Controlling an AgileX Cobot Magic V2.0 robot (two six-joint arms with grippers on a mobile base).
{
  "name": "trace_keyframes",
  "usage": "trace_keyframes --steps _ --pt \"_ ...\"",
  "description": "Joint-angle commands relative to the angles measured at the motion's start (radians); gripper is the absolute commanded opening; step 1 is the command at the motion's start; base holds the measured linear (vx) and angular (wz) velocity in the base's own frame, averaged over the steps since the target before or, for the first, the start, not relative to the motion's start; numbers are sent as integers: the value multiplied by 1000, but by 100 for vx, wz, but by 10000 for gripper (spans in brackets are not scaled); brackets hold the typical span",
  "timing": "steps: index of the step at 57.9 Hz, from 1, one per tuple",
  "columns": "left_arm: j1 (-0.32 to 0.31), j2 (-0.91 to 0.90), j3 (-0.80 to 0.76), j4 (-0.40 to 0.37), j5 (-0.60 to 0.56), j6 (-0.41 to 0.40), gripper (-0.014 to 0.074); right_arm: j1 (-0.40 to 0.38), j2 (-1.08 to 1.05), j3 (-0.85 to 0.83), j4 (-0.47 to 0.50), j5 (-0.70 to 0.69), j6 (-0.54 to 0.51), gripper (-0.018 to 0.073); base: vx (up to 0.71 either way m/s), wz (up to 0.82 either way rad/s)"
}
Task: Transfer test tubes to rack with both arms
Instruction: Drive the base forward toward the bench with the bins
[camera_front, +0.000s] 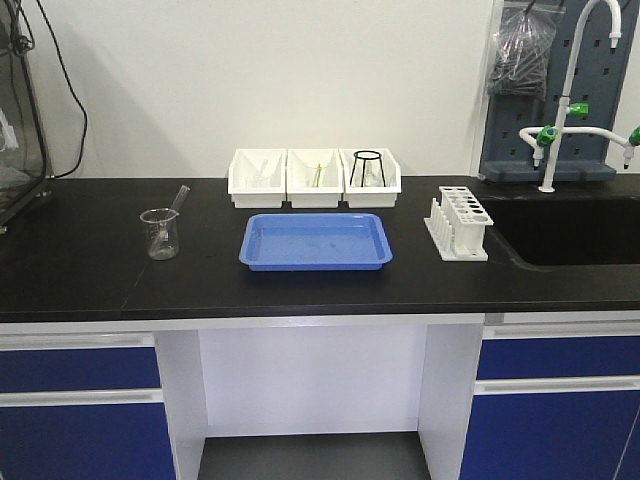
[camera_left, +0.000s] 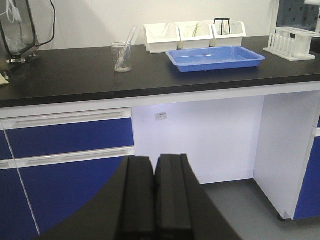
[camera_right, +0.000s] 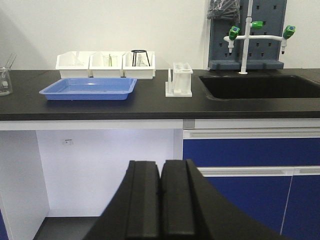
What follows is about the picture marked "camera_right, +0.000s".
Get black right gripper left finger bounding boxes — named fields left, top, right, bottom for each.
left=84, top=160, right=160, bottom=240

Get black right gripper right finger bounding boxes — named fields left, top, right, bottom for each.
left=161, top=160, right=286, bottom=240

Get white test tube rack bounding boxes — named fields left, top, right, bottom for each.
left=165, top=62, right=193, bottom=98

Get grey pegboard drying rack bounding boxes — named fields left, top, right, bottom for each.
left=208, top=0, right=287, bottom=71

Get blue cabinet drawer front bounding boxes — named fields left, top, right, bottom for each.
left=183, top=138, right=320, bottom=167

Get blue cabinet door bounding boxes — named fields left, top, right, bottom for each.
left=208, top=175, right=320, bottom=240

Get black lab sink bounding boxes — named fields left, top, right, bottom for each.
left=200, top=75, right=320, bottom=100

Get blue plastic tray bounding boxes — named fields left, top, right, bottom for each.
left=39, top=77, right=137, bottom=101

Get right white storage bin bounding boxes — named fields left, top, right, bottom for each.
left=122, top=49, right=156, bottom=80

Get white storage bin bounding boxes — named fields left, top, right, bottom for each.
left=55, top=51, right=94, bottom=79
left=122, top=49, right=156, bottom=80
left=89, top=51, right=125, bottom=78

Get glass flask under tripod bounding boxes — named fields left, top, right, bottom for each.
left=135, top=53, right=149, bottom=67

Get middle white storage bin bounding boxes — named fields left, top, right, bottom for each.
left=89, top=51, right=125, bottom=78

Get left white storage bin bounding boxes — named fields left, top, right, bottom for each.
left=55, top=51, right=94, bottom=79

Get glass funnel in left bin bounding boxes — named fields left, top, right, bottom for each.
left=67, top=51, right=84, bottom=67

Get glass beaker with rods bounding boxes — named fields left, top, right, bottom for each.
left=0, top=53, right=17, bottom=97

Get plastic bag of grey pegs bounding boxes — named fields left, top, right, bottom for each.
left=206, top=0, right=240, bottom=22

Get white lab faucet green knobs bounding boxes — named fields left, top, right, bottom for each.
left=223, top=0, right=296, bottom=75

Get black wire tripod stand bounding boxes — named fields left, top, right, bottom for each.
left=131, top=49, right=151, bottom=67

